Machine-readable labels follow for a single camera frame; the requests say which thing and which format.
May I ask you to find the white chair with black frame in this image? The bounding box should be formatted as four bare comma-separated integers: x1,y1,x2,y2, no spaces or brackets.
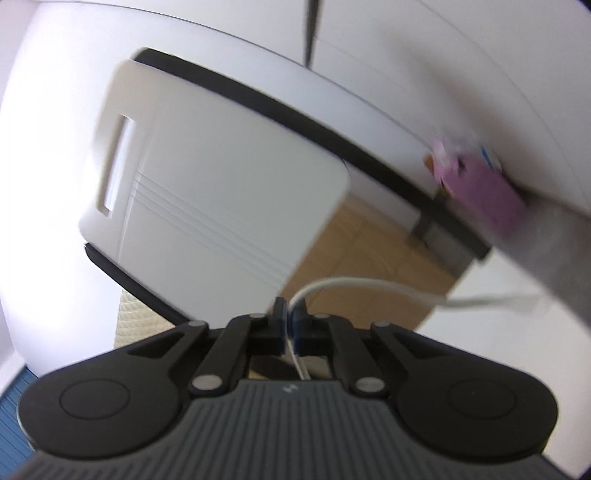
78,47,591,462

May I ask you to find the blue curtain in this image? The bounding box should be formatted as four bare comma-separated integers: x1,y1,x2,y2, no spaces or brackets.
0,367,40,472

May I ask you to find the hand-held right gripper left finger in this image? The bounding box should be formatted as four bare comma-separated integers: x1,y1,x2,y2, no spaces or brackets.
128,296,289,396

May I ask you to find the cream quilted headboard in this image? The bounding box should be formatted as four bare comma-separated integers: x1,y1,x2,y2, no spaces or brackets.
113,288,178,349

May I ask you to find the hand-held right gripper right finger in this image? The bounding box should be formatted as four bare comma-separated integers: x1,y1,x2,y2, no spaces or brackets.
291,300,452,398

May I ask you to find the black wall trim strip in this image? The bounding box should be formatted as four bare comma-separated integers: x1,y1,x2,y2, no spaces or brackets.
305,0,321,68

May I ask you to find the wooden bedside cabinet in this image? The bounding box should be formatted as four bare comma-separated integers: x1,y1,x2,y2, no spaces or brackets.
245,200,458,381

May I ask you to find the white shoelace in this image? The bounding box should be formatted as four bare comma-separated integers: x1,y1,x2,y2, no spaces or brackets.
286,277,548,381

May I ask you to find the pink cardboard box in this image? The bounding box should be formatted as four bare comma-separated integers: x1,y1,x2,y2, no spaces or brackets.
425,134,527,236

